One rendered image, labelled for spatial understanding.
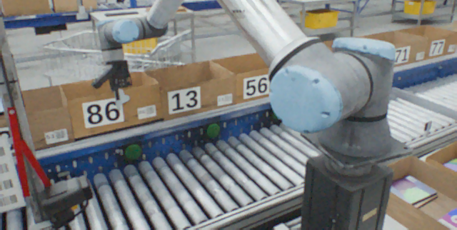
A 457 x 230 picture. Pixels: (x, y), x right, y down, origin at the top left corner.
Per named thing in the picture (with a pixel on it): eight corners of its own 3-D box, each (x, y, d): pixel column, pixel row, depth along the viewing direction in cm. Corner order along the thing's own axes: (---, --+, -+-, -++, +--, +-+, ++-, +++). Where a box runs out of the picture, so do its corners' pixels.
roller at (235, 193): (245, 217, 138) (245, 206, 136) (190, 155, 180) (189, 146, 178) (257, 212, 141) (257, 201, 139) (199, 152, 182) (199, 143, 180)
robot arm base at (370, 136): (407, 148, 94) (413, 113, 91) (346, 163, 88) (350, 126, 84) (359, 121, 111) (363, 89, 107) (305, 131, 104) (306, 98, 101)
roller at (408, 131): (419, 146, 187) (420, 137, 185) (345, 110, 229) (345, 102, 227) (425, 143, 190) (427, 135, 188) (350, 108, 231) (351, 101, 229)
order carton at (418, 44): (388, 69, 246) (392, 44, 239) (355, 58, 269) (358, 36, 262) (425, 61, 264) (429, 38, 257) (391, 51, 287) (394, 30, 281)
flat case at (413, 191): (436, 195, 139) (438, 191, 139) (402, 211, 131) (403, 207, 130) (407, 177, 150) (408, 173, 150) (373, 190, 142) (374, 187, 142)
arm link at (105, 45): (101, 19, 145) (91, 21, 152) (106, 51, 147) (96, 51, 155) (123, 18, 151) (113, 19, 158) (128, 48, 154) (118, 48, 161)
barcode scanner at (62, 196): (101, 214, 96) (88, 183, 91) (53, 235, 91) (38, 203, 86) (96, 200, 101) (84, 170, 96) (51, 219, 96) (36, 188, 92)
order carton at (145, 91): (73, 138, 152) (66, 100, 147) (66, 118, 176) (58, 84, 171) (164, 118, 171) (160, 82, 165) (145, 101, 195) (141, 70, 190)
